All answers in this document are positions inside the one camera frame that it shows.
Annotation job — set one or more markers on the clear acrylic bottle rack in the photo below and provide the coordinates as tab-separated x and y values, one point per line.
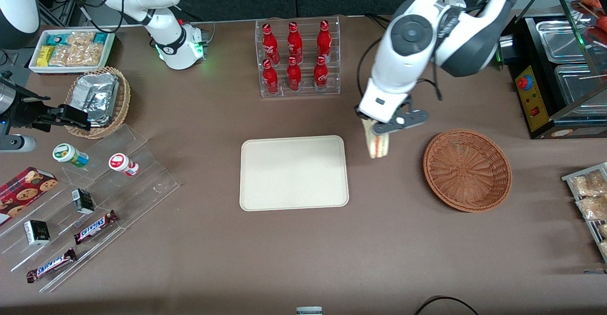
303	92

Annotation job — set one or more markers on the red plaid cookie box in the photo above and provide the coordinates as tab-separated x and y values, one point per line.
23	194

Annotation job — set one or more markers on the clear bag of nut snacks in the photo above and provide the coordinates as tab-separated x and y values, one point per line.
603	230
588	183
604	248
593	207

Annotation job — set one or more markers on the cream plastic serving tray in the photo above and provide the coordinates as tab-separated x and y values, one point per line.
294	172

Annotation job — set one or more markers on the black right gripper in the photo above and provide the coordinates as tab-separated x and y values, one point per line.
24	114

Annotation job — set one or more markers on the round brown wicker basket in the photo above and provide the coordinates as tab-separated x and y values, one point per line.
467	170

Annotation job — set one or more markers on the yellow snack packet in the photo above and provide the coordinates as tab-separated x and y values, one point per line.
45	55

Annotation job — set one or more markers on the orange sausage skewer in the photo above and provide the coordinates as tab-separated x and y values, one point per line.
590	1

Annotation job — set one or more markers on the triangular sandwich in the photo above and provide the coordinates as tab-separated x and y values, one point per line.
378	144

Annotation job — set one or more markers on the small black carton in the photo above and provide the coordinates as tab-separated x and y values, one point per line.
83	201
37	232

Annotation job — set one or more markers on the black hot food display case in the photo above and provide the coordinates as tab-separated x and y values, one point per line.
533	101

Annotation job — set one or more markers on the grey object at table edge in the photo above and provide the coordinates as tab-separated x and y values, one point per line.
309	310

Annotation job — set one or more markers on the black device with green light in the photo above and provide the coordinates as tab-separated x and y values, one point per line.
506	51

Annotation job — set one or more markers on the green lid yoghurt cup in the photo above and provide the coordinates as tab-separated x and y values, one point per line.
68	154

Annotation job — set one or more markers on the red sausage skewer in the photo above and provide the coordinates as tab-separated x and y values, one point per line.
600	28

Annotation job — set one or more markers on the silver foil wrapped package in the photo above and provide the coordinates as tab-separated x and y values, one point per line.
97	97

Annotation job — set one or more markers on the white rectangular snack bin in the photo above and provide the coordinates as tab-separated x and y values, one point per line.
35	68

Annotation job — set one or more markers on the brown Snickers bar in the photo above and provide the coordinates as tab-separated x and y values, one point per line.
95	226
51	265

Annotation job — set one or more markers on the clear bag of crackers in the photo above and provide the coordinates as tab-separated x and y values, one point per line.
76	55
80	38

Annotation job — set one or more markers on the teal snack packet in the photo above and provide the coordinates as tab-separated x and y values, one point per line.
56	39
100	37

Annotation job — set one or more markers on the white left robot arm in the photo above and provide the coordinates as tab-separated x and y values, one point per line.
403	68

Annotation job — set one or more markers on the red lid yoghurt cup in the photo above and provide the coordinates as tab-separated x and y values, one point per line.
122	163

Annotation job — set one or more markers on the stainless steel food pan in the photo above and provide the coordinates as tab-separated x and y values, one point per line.
576	85
559	40

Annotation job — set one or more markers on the red cola bottle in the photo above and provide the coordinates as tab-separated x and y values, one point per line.
294	75
324	40
295	43
270	78
321	74
270	44

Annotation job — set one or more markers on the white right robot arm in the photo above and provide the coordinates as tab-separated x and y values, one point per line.
166	44

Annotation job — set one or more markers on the clear acrylic stepped stand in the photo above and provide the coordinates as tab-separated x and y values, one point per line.
142	196

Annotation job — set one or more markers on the small tan wicker basket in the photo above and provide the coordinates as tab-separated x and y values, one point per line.
124	101

